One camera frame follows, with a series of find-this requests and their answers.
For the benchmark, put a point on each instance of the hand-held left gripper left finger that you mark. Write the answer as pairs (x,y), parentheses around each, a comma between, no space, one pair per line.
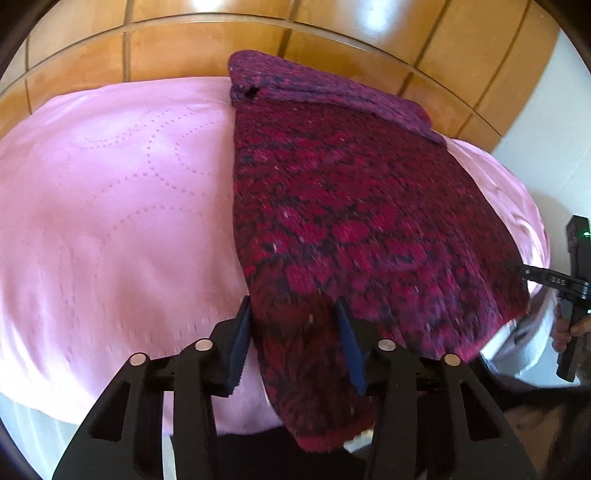
(239,344)

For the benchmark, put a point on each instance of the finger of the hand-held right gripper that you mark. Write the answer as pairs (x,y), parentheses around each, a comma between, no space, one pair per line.
(547,278)

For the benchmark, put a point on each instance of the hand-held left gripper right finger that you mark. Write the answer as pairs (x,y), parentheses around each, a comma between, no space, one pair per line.
(351,353)

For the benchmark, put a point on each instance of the red and black knit sweater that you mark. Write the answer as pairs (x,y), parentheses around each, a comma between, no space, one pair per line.
(346,207)

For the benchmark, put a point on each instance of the person's right hand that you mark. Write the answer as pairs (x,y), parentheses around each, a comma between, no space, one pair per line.
(582,326)

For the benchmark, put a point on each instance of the white cloth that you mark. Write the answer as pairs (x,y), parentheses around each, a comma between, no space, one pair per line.
(531,337)

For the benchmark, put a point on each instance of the person's dark pants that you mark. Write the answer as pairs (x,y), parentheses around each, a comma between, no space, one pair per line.
(563,438)

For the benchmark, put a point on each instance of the pink bed sheet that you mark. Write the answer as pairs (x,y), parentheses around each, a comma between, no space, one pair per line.
(115,207)

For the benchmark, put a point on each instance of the pale mattress side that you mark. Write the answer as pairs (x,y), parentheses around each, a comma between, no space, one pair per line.
(27,429)

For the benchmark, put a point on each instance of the wooden panelled headboard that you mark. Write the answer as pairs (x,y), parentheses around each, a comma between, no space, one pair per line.
(138,55)

